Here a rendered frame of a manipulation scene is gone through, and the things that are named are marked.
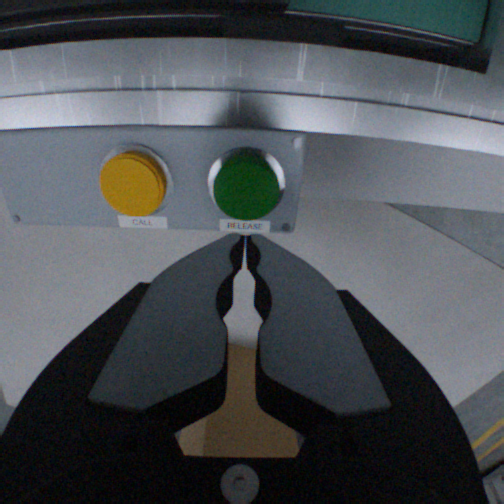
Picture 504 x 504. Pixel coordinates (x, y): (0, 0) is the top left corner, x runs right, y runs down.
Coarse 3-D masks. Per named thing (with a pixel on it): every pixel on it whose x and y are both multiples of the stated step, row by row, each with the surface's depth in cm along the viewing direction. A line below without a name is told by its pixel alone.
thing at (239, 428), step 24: (240, 360) 39; (240, 384) 36; (240, 408) 33; (192, 432) 36; (216, 432) 30; (240, 432) 31; (264, 432) 32; (288, 432) 33; (216, 456) 28; (240, 456) 28; (264, 456) 29; (288, 456) 30
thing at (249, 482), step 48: (144, 432) 5; (336, 432) 5; (48, 480) 4; (96, 480) 4; (144, 480) 4; (192, 480) 4; (240, 480) 4; (288, 480) 4; (336, 480) 4; (384, 480) 4
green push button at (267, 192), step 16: (240, 160) 16; (256, 160) 16; (224, 176) 16; (240, 176) 16; (256, 176) 16; (272, 176) 16; (224, 192) 17; (240, 192) 17; (256, 192) 17; (272, 192) 17; (224, 208) 17; (240, 208) 17; (256, 208) 17; (272, 208) 18
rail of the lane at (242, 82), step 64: (0, 64) 13; (64, 64) 14; (128, 64) 14; (192, 64) 14; (256, 64) 14; (320, 64) 14; (384, 64) 14; (0, 128) 15; (320, 128) 16; (384, 128) 16; (448, 128) 16
